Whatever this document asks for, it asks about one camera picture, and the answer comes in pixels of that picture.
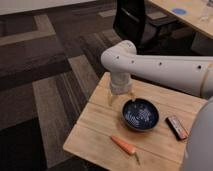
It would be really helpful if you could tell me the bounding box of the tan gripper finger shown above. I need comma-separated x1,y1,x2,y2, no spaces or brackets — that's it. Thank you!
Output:
129,90,135,99
107,90,113,106

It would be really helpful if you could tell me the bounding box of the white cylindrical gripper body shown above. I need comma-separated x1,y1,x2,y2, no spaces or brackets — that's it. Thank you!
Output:
110,72,132,95

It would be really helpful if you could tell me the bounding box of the black and orange eraser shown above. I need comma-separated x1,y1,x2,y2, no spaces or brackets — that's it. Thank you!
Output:
165,115,188,141

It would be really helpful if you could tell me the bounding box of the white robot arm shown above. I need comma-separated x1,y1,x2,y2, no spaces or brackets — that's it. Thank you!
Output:
101,40,213,171

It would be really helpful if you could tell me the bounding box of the dark blue ceramic bowl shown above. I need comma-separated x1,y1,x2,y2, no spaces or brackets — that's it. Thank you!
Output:
122,98,159,132

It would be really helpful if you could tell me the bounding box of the orange carrot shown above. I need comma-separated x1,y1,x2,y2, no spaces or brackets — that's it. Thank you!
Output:
110,135,140,164

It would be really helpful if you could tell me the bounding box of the black office chair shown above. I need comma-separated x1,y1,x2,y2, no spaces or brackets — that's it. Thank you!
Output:
113,0,176,51

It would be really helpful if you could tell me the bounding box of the blue round disc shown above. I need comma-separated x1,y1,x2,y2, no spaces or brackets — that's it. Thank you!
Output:
172,8,187,15

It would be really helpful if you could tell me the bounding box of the background wooden table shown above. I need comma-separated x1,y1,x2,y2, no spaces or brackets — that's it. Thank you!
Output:
148,0,213,39

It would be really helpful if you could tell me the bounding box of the clear glass on background table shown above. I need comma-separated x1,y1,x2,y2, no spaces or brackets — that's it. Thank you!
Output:
200,4,213,21

